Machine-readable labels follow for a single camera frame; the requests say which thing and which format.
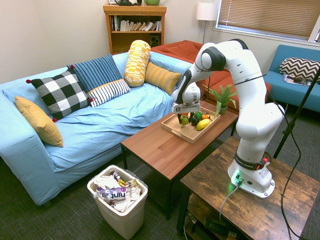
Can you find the black camera stand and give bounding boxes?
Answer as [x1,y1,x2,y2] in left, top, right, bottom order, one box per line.
[272,71,320,160]

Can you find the brown wood coffee table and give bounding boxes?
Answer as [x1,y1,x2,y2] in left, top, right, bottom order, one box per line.
[120,97,240,221]

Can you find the wooden serving tray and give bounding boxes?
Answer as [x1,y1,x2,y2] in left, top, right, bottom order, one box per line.
[160,106,222,145]

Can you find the orange sofa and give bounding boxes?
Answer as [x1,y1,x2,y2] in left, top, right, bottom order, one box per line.
[150,39,273,116]

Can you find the blue striped pillow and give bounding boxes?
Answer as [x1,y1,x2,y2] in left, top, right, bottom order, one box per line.
[66,53,123,94]

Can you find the plain mustard yellow pillow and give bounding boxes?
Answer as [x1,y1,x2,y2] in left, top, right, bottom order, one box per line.
[14,95,64,148]

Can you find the black white chevron pillow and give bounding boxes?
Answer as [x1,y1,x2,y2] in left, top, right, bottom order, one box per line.
[279,57,320,84]

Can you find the black bookshelf speaker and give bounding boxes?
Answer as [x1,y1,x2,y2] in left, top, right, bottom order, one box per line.
[149,34,161,48]

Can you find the black white checkered pillow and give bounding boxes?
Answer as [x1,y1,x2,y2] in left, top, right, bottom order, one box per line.
[25,68,94,123]

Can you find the wooden bookshelf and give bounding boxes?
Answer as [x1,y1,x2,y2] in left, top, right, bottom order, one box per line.
[102,3,168,55]

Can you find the magazine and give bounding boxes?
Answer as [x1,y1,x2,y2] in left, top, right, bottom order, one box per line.
[282,73,312,87]

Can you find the small potted fern plant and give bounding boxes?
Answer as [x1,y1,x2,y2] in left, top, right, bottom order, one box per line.
[201,84,238,120]

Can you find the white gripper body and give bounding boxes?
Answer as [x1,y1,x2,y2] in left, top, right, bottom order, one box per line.
[171,100,201,116]

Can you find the black object on bookshelf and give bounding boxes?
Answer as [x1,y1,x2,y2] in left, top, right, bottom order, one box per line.
[117,0,143,7]

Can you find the crumpled hint drink box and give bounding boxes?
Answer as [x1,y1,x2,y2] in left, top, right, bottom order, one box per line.
[96,186,131,202]

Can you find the teal sofa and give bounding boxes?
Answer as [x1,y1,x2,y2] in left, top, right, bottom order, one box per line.
[263,44,320,113]

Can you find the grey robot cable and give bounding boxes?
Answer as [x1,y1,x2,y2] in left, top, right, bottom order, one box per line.
[219,183,241,222]

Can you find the white plastic trash bin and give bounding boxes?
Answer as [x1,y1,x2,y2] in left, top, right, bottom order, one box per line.
[86,164,149,240]

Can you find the mustard striped lumbar pillow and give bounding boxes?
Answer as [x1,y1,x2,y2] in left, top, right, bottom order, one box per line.
[144,61,183,96]

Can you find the light blue sofa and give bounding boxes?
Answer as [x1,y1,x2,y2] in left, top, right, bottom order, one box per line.
[0,51,195,207]

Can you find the black device under table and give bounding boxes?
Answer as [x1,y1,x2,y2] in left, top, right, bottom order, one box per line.
[203,216,231,236]

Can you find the brown window blinds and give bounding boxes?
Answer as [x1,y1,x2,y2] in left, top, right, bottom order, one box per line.
[216,0,320,42]

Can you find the white shade floor lamp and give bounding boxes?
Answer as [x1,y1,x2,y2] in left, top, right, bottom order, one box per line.
[196,2,220,45]

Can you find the white navy striped lumbar pillow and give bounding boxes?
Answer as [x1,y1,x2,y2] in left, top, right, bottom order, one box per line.
[86,78,131,109]

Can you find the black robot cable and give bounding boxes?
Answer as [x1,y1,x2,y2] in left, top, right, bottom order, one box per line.
[264,91,302,238]

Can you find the rustic dark wood side table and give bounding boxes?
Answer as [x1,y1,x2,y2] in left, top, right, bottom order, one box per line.
[176,136,320,240]

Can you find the yellow toy fruit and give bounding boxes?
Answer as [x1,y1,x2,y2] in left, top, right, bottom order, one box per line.
[196,118,211,131]

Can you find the row of paperback books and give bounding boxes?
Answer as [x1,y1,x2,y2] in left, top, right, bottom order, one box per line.
[110,15,162,33]

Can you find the yellow white patterned bolster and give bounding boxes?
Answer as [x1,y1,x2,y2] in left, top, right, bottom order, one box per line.
[123,39,152,88]

